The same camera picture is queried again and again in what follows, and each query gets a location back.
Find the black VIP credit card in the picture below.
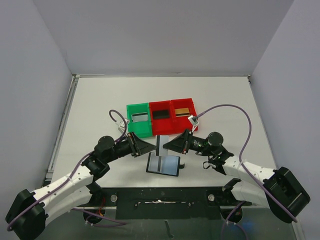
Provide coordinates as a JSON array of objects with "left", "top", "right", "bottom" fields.
[{"left": 152, "top": 109, "right": 170, "bottom": 120}]

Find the gold credit card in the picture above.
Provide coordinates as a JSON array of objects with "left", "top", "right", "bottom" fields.
[{"left": 174, "top": 107, "right": 190, "bottom": 117}]

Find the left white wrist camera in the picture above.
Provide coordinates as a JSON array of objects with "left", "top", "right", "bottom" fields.
[{"left": 115, "top": 118, "right": 130, "bottom": 134}]

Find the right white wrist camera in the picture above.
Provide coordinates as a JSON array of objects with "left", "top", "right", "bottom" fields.
[{"left": 188, "top": 115, "right": 199, "bottom": 132}]

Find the green plastic bin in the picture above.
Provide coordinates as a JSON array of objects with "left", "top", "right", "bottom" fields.
[{"left": 126, "top": 102, "right": 153, "bottom": 138}]

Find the silver VIP credit card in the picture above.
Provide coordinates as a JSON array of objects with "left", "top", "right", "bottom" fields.
[{"left": 155, "top": 135, "right": 169, "bottom": 157}]

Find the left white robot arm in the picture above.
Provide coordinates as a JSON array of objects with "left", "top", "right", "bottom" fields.
[{"left": 5, "top": 132, "right": 157, "bottom": 240}]

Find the red plastic bin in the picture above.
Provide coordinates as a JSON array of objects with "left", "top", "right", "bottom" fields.
[
  {"left": 149, "top": 100, "right": 173, "bottom": 136},
  {"left": 170, "top": 98, "right": 197, "bottom": 134}
]

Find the right red plastic bin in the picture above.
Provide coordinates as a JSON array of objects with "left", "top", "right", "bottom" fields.
[{"left": 170, "top": 98, "right": 197, "bottom": 134}]

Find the middle red plastic bin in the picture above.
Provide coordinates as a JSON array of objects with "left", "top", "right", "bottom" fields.
[{"left": 149, "top": 100, "right": 173, "bottom": 136}]

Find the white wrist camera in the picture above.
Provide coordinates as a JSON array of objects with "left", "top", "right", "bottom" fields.
[
  {"left": 115, "top": 118, "right": 130, "bottom": 134},
  {"left": 188, "top": 115, "right": 199, "bottom": 132}
]

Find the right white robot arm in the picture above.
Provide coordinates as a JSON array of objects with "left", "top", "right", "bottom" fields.
[{"left": 163, "top": 129, "right": 311, "bottom": 223}]

